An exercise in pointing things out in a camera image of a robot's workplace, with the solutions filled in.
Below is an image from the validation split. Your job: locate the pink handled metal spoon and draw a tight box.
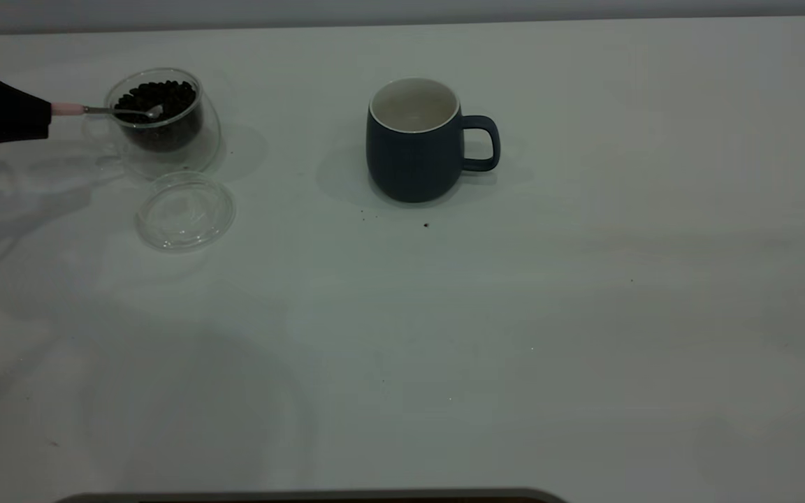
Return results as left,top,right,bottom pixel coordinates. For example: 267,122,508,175
51,102,164,121

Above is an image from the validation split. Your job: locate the dark blue ceramic mug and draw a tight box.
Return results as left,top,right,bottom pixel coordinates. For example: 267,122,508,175
365,77,501,204

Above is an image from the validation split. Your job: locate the dark coffee beans pile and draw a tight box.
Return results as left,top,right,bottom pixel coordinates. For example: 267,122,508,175
114,80,204,152

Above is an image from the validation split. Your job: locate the clear glass cup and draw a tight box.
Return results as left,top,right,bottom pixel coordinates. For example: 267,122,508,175
81,67,222,179

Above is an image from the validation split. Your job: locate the clear glass saucer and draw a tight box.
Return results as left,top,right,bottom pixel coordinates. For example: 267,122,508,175
136,171,237,253

